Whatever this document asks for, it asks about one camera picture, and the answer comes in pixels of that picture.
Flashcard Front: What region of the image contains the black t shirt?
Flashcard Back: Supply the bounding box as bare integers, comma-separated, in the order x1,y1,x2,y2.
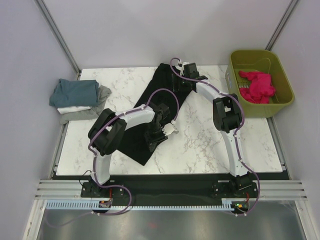
116,62,193,166

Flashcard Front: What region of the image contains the aluminium frame rail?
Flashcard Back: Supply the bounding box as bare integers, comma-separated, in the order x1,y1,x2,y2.
35,180,307,201

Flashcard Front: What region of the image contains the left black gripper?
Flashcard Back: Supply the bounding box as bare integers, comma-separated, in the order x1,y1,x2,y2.
144,122,168,153

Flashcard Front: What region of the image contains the blue tub label sticker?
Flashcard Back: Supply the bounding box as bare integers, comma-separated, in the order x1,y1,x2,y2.
225,72,233,89

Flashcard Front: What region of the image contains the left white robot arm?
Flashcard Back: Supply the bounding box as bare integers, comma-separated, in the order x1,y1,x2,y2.
88,102,170,197

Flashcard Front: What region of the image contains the folded white t shirt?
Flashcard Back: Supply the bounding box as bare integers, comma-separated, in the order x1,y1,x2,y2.
57,106,92,115

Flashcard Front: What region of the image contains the aluminium corner post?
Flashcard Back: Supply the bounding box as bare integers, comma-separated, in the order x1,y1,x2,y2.
265,0,300,51
34,0,82,77

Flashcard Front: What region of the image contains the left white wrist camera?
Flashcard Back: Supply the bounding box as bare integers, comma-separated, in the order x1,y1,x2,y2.
162,123,179,136

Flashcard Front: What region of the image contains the right aluminium corner post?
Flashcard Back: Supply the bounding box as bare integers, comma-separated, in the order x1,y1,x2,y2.
265,0,300,51

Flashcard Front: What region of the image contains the left aluminium corner post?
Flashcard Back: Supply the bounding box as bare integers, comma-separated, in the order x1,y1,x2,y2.
34,0,82,77

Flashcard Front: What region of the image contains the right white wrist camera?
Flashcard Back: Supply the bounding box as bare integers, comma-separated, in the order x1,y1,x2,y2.
176,61,189,76

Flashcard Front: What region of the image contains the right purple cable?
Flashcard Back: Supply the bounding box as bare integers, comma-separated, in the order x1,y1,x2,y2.
169,57,261,218

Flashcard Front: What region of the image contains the pink t shirt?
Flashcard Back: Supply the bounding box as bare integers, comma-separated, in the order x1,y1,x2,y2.
238,70,276,104

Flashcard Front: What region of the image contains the folded teal t shirt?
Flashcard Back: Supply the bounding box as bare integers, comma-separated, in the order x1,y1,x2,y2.
49,78,99,108

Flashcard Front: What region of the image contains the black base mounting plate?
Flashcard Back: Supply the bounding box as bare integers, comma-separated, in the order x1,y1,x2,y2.
80,173,258,204

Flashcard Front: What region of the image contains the white slotted cable duct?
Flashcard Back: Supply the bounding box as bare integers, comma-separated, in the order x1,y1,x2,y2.
44,198,248,211

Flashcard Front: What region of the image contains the olive green plastic tub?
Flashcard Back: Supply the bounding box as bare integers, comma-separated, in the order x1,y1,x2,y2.
226,49,295,118

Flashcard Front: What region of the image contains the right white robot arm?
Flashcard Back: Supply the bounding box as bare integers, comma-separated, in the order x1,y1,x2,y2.
171,57,248,179

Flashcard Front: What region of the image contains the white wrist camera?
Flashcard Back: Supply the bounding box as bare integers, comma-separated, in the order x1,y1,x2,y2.
162,123,179,136
176,61,189,76

